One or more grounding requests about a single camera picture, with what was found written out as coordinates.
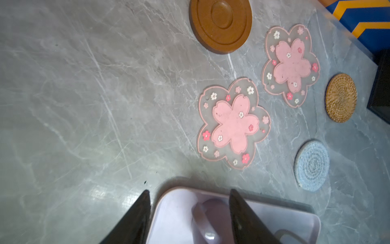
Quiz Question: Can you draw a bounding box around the brown wooden coaster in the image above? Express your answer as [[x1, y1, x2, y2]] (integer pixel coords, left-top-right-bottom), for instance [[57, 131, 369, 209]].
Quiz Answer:
[[189, 0, 252, 54]]

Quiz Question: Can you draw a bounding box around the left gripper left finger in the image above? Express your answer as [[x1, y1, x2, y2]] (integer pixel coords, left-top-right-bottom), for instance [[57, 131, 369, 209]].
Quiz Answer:
[[100, 190, 151, 244]]

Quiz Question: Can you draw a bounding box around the blue woven round coaster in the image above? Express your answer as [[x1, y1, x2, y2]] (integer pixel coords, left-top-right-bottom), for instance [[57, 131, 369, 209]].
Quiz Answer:
[[294, 140, 330, 192]]

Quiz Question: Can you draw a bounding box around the pink flower coaster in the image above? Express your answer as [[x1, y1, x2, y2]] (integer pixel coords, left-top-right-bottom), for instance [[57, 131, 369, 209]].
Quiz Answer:
[[262, 24, 321, 108], [197, 77, 272, 169]]

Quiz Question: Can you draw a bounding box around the white cup lavender outside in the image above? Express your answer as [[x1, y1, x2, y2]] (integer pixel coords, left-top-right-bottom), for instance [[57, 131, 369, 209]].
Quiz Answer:
[[192, 199, 234, 244]]

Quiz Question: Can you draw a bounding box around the black checkerboard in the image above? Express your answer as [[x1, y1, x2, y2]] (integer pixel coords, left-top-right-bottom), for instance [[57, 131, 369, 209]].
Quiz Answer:
[[367, 49, 390, 124]]

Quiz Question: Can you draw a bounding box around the grey mug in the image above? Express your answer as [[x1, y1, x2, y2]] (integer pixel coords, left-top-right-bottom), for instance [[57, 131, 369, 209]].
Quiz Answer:
[[274, 229, 307, 244]]

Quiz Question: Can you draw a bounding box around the rattan woven round coaster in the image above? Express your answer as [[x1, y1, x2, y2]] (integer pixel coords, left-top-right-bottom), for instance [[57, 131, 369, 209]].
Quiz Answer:
[[325, 73, 357, 123]]

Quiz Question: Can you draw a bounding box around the lavender silicone tray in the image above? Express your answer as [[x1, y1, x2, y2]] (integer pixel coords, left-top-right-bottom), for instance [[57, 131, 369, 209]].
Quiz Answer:
[[146, 187, 321, 244]]

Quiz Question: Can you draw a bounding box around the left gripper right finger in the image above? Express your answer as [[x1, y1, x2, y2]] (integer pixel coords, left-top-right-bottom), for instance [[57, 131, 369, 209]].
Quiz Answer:
[[229, 189, 280, 244]]

